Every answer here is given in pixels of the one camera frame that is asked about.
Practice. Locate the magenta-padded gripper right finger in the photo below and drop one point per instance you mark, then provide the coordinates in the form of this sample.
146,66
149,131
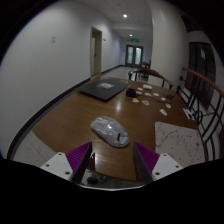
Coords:
148,156

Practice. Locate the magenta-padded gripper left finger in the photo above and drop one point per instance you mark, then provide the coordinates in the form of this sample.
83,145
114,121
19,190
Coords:
77,156

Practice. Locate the white marble-print mouse pad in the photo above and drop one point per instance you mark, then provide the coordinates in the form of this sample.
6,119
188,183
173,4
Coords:
178,141

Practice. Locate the small white card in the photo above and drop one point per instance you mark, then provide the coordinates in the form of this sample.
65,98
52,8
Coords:
168,105
147,94
163,99
139,89
156,94
139,92
163,112

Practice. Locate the small pink card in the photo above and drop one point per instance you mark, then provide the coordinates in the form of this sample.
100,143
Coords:
145,102

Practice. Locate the small beige card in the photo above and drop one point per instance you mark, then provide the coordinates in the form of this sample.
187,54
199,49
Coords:
135,100

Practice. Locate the white paper sheet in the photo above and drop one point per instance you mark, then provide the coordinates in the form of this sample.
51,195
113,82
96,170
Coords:
188,113

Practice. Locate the small black box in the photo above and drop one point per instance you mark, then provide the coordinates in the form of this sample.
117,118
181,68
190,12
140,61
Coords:
130,93

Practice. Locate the flat white box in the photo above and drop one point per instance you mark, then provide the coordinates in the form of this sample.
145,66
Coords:
147,87

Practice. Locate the black closed laptop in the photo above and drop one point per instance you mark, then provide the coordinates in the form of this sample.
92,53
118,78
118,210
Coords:
100,90

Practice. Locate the wooden armchair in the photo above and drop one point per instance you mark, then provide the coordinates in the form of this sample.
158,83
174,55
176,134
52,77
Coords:
150,72

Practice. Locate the wood-topped black metal railing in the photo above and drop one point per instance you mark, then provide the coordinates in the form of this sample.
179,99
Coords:
203,80

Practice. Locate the glass double door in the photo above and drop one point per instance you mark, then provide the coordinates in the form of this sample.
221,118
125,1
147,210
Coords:
134,55

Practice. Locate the open side doorway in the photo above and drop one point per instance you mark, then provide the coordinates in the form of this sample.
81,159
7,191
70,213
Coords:
96,51

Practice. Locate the dark window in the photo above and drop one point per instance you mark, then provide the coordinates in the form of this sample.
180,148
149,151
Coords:
200,53

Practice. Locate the green exit sign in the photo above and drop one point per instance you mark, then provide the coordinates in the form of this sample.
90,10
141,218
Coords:
135,40

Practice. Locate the round ceiling light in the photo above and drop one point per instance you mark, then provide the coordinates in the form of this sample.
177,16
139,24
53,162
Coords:
125,15

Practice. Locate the white wall switch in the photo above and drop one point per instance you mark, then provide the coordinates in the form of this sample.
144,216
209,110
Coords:
53,39

